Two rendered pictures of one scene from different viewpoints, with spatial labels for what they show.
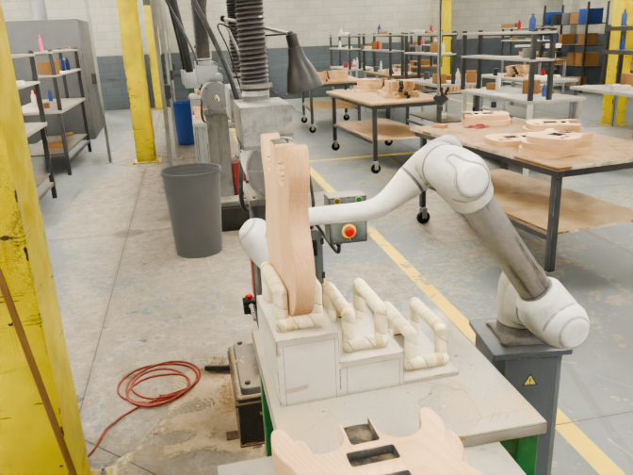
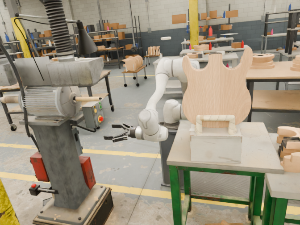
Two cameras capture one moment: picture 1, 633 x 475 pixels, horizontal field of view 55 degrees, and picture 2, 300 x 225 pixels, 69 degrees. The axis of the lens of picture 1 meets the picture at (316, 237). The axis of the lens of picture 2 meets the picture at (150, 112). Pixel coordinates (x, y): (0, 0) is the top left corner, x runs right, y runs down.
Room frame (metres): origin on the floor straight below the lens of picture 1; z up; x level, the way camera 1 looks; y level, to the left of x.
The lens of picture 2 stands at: (1.14, 1.20, 1.68)
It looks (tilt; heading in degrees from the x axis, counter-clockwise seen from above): 21 degrees down; 299
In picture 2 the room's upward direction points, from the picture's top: 6 degrees counter-clockwise
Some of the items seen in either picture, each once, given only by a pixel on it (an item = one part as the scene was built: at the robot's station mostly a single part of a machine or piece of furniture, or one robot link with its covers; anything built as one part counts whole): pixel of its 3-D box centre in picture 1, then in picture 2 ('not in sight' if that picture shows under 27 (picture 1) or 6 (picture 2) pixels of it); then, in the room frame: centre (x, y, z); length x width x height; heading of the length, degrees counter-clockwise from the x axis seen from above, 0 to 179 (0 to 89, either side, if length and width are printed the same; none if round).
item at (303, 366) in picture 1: (296, 343); (214, 143); (1.38, 0.06, 1.02); 0.27 x 0.15 x 0.17; 15
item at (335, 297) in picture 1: (337, 301); not in sight; (1.40, -0.05, 1.12); 0.20 x 0.03 x 0.03; 14
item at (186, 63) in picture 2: (272, 151); (189, 64); (1.50, 0.10, 1.48); 0.07 x 0.04 x 0.09; 14
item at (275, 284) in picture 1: (272, 279); (215, 117); (1.37, 0.11, 1.20); 0.20 x 0.03 x 0.03; 14
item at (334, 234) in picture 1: (335, 220); (85, 118); (2.51, -0.09, 0.99); 0.24 x 0.21 x 0.26; 11
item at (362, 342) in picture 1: (366, 341); not in sight; (1.32, -0.11, 1.04); 0.11 x 0.03 x 0.03; 105
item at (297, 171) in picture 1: (295, 167); (243, 58); (1.25, 0.04, 1.49); 0.07 x 0.04 x 0.10; 14
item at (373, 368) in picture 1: (354, 348); not in sight; (1.41, -0.09, 0.98); 0.27 x 0.16 x 0.09; 15
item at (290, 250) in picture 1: (286, 225); (215, 91); (1.37, 0.07, 1.33); 0.35 x 0.04 x 0.40; 14
